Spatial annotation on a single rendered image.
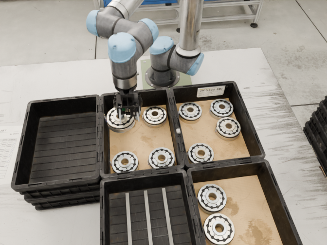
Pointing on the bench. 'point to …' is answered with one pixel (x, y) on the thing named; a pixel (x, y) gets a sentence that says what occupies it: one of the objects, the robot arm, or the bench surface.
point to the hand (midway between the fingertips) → (129, 116)
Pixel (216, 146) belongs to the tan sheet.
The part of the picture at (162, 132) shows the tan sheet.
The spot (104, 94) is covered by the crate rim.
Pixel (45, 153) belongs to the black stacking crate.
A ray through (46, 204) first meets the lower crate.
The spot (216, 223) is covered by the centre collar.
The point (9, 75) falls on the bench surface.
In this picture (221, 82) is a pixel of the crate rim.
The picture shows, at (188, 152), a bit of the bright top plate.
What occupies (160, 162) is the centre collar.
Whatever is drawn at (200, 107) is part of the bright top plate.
